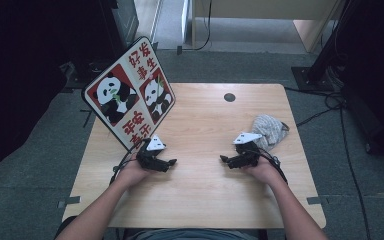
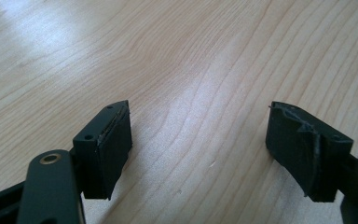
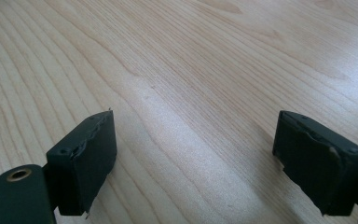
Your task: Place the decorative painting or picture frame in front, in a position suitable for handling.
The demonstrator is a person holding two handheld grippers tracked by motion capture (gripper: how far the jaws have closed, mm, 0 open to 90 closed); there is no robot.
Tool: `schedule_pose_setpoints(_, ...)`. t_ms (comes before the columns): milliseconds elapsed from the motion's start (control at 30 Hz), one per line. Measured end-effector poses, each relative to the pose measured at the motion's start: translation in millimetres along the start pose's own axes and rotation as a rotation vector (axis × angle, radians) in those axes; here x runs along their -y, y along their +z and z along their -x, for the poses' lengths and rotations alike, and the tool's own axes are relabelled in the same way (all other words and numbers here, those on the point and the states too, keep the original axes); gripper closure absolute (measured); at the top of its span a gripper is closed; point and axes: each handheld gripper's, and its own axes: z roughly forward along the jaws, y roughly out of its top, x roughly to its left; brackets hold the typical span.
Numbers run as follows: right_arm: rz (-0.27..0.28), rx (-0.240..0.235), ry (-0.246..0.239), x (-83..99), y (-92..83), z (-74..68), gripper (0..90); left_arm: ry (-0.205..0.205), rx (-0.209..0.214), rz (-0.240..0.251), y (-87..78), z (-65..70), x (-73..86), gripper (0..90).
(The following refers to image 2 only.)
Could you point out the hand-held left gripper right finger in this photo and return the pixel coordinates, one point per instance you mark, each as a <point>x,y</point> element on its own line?
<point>298,155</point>

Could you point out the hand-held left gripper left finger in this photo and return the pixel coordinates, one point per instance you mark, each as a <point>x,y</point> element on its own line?
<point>105,155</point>

